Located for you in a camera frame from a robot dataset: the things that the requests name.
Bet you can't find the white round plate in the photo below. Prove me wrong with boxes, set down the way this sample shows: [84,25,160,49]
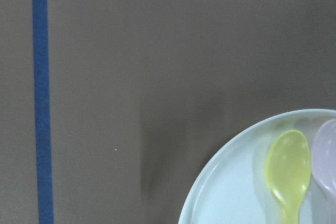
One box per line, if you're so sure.
[179,109,335,223]

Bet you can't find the yellow plastic spoon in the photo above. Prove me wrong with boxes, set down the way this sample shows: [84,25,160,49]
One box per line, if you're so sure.
[264,130,311,223]

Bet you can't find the pink plastic spoon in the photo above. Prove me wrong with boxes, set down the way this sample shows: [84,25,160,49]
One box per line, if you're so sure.
[311,119,335,202]

